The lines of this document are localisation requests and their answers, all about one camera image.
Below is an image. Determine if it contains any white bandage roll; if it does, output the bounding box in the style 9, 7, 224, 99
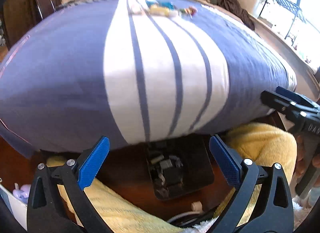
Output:
129, 4, 144, 15

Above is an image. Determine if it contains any black trash bin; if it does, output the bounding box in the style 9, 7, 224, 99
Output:
146, 134, 214, 201

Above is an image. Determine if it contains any person's right hand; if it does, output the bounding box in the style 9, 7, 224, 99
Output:
295, 133, 319, 199

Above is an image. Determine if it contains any yellow fluffy blanket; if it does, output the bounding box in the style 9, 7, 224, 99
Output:
46, 122, 298, 233

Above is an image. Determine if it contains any purple toy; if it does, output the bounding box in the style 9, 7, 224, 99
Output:
12, 183, 31, 204

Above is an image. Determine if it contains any white storage box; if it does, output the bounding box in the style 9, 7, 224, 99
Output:
238, 0, 266, 18

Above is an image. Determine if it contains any black metal rack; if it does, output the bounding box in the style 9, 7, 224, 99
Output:
259, 0, 306, 46

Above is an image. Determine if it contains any purple striped bed cover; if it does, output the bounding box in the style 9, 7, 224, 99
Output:
1, 0, 297, 157

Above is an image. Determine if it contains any colourful candy wrapper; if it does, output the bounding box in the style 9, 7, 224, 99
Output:
178, 6, 197, 17

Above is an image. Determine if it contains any blue snack wrapper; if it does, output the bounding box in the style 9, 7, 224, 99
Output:
145, 0, 176, 10

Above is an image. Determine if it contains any yellow bottle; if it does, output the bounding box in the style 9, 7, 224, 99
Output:
149, 4, 171, 17

